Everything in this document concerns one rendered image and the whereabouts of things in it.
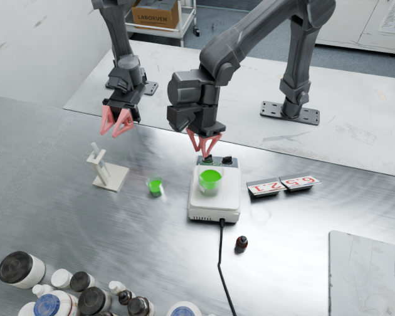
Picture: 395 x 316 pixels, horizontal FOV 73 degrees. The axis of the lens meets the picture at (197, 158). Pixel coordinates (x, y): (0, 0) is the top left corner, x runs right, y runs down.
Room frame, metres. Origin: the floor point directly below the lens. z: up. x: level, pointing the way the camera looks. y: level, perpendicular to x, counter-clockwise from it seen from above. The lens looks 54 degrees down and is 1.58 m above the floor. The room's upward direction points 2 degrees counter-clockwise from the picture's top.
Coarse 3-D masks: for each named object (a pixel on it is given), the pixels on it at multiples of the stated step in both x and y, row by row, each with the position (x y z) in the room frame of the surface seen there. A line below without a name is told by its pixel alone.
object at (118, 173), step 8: (104, 152) 0.42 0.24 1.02; (88, 160) 0.40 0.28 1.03; (96, 160) 0.40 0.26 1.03; (96, 168) 0.39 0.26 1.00; (104, 168) 0.45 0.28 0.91; (112, 168) 0.45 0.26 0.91; (120, 168) 0.45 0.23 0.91; (128, 168) 0.45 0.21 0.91; (104, 176) 0.40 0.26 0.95; (112, 176) 0.42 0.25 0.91; (120, 176) 0.42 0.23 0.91; (96, 184) 0.40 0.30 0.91; (104, 184) 0.39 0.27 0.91; (112, 184) 0.39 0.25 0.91; (120, 184) 0.39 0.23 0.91
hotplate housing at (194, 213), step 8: (192, 176) 0.38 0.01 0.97; (240, 176) 0.37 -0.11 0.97; (240, 184) 0.35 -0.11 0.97; (240, 192) 0.32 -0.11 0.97; (240, 200) 0.30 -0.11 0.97; (192, 208) 0.28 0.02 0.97; (200, 208) 0.28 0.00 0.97; (208, 208) 0.28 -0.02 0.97; (240, 208) 0.28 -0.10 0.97; (192, 216) 0.28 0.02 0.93; (200, 216) 0.28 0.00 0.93; (208, 216) 0.27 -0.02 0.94; (216, 216) 0.27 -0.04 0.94; (224, 216) 0.27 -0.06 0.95; (232, 216) 0.27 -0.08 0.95
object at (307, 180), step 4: (292, 180) 0.39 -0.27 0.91; (296, 180) 0.39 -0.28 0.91; (300, 180) 0.38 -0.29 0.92; (304, 180) 0.38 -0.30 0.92; (308, 180) 0.38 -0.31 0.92; (312, 180) 0.38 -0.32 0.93; (316, 180) 0.37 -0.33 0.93; (288, 184) 0.36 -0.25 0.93; (292, 184) 0.36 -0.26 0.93; (296, 184) 0.36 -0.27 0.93; (300, 184) 0.36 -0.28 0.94
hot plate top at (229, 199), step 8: (224, 168) 0.39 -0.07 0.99; (232, 168) 0.38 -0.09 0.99; (224, 176) 0.36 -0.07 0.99; (232, 176) 0.36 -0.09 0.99; (192, 184) 0.34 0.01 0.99; (224, 184) 0.34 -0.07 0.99; (232, 184) 0.34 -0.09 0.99; (192, 192) 0.32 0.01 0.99; (224, 192) 0.31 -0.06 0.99; (232, 192) 0.31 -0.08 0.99; (192, 200) 0.30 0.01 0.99; (200, 200) 0.29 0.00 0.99; (208, 200) 0.29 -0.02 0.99; (216, 200) 0.29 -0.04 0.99; (224, 200) 0.29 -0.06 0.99; (232, 200) 0.29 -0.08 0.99; (216, 208) 0.27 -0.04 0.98; (224, 208) 0.27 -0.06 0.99; (232, 208) 0.27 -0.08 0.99
